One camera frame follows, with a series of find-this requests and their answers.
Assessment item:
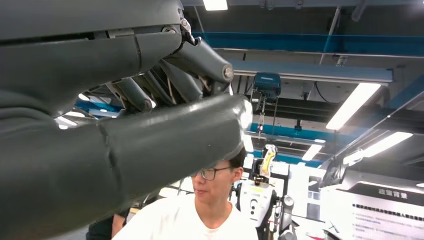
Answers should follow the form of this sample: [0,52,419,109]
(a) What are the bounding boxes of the long ceiling light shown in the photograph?
[301,144,324,162]
[202,0,229,11]
[325,82,382,131]
[342,131,414,167]

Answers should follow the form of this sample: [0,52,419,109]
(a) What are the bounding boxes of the seated background person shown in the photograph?
[86,208,132,240]

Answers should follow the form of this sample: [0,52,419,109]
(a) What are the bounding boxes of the white humanoid robot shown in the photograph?
[236,144,296,240]

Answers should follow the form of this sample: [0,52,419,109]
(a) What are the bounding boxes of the black-framed eyeglasses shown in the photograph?
[190,166,233,181]

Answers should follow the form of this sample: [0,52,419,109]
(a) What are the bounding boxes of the blue ceiling hoist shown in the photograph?
[251,72,282,137]

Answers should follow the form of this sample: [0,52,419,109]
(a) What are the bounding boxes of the white printed sign board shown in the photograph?
[319,180,424,240]

